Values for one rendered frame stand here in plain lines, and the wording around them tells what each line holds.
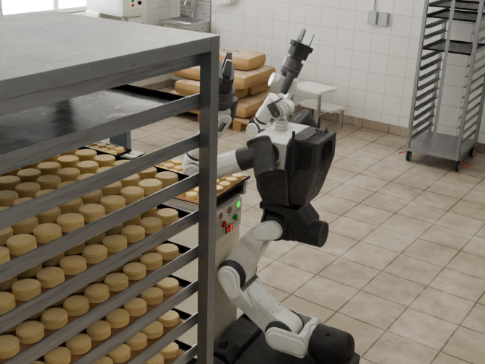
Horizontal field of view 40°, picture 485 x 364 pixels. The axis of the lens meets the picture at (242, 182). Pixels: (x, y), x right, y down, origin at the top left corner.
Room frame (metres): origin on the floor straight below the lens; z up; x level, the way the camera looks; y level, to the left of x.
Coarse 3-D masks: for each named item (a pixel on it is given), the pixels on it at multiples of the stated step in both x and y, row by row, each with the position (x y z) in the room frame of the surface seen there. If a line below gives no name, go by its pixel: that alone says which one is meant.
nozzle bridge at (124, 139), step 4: (128, 132) 3.47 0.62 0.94; (116, 136) 3.49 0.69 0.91; (120, 136) 3.47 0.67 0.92; (124, 136) 3.46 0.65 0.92; (128, 136) 3.47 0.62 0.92; (112, 140) 3.50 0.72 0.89; (116, 140) 3.49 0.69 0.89; (120, 140) 3.48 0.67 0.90; (124, 140) 3.46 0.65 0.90; (128, 140) 3.47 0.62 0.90; (116, 144) 3.49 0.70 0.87; (120, 144) 3.48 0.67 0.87; (124, 144) 3.46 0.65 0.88; (128, 144) 3.47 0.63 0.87
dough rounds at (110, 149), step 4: (92, 144) 3.33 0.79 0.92; (96, 144) 3.33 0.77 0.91; (100, 144) 3.31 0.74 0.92; (104, 144) 3.32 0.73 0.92; (92, 148) 3.25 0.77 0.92; (96, 148) 3.25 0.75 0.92; (100, 148) 3.26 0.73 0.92; (104, 148) 3.26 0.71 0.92; (108, 148) 3.27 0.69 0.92; (112, 148) 3.28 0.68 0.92; (116, 148) 3.26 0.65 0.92; (120, 148) 3.27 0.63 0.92; (108, 152) 3.20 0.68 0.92; (112, 152) 3.20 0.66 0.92; (116, 152) 3.22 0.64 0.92; (120, 152) 3.25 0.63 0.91
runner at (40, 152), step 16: (192, 96) 1.37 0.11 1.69; (144, 112) 1.24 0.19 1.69; (160, 112) 1.28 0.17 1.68; (176, 112) 1.33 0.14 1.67; (96, 128) 1.13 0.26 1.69; (112, 128) 1.17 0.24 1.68; (128, 128) 1.20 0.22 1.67; (48, 144) 1.04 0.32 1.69; (64, 144) 1.07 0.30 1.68; (80, 144) 1.10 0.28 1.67; (0, 160) 0.96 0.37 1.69; (16, 160) 0.99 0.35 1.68; (32, 160) 1.01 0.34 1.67
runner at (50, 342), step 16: (192, 256) 1.37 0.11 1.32; (160, 272) 1.28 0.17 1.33; (128, 288) 1.19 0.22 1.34; (144, 288) 1.23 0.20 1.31; (112, 304) 1.15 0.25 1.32; (80, 320) 1.08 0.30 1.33; (96, 320) 1.11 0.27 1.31; (48, 336) 1.02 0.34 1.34; (64, 336) 1.05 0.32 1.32; (32, 352) 0.98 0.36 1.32
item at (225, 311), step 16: (176, 240) 2.72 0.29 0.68; (192, 240) 2.68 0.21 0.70; (224, 240) 2.82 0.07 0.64; (224, 256) 2.82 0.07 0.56; (176, 272) 2.72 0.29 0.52; (192, 272) 2.68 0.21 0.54; (192, 304) 2.68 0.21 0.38; (224, 304) 2.83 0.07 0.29; (224, 320) 2.83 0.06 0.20; (192, 336) 2.67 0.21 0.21
